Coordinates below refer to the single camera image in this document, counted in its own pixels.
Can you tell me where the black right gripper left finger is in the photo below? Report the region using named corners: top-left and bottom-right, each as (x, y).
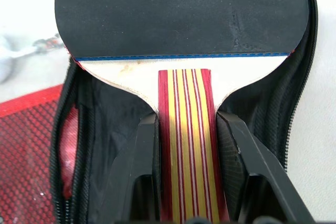
top-left (102, 112), bottom-right (161, 224)

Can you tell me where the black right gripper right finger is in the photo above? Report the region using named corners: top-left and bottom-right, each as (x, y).
top-left (216, 110), bottom-right (316, 224)

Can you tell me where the black red paddle case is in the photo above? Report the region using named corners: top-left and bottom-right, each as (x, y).
top-left (0, 0), bottom-right (320, 224)

